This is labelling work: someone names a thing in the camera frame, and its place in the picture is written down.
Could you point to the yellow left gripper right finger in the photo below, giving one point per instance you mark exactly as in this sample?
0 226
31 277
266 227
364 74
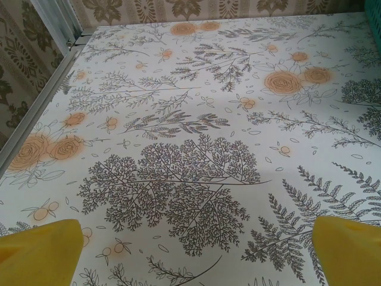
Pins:
351 253

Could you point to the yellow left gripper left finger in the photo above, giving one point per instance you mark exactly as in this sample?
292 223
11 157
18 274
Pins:
35 256

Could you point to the floral table cover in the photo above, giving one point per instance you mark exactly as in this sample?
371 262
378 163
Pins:
208 119

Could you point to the teal plastic basket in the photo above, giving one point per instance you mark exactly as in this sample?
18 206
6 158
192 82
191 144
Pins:
375 18

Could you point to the aluminium side rail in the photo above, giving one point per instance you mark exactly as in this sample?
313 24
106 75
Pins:
38 104

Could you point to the aluminium frame post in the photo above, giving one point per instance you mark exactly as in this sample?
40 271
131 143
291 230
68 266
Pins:
53 21

